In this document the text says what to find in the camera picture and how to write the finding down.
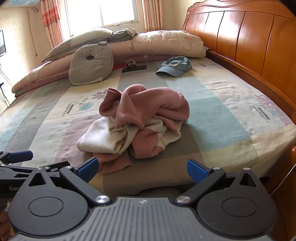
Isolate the left striped curtain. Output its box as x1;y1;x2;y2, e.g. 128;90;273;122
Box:
40;0;63;48

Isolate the grey pillow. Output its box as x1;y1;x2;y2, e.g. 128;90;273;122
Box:
42;28;113;63

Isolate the black hair clip with flower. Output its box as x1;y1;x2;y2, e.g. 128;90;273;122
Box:
122;59;147;73

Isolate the window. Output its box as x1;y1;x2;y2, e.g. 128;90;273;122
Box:
64;0;138;36

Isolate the grey cat face cushion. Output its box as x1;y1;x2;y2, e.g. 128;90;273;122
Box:
68;41;113;86

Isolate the person's left hand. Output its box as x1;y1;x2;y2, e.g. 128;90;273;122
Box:
0;211;11;241

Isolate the blue baseball cap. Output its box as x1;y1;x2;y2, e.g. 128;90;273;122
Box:
156;56;192;77

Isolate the right striped curtain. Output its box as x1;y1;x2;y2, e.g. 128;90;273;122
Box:
142;0;163;32

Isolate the red stick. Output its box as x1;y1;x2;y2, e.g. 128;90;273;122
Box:
113;65;126;70

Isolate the wooden headboard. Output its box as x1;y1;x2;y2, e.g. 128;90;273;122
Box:
182;1;295;120

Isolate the grey folded cloth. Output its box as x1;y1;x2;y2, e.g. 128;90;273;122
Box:
111;28;138;42

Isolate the pink and white knit sweater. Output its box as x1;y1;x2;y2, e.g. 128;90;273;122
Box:
77;84;190;174

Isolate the floral cream rolled quilt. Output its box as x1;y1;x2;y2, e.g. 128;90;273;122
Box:
11;30;206;97

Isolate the striped curtain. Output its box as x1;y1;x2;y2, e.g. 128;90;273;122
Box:
142;0;163;32
40;0;63;48

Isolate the black wall television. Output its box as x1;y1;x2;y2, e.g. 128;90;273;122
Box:
0;30;6;56

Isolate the air conditioner with blue cover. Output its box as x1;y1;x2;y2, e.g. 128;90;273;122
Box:
1;0;40;8

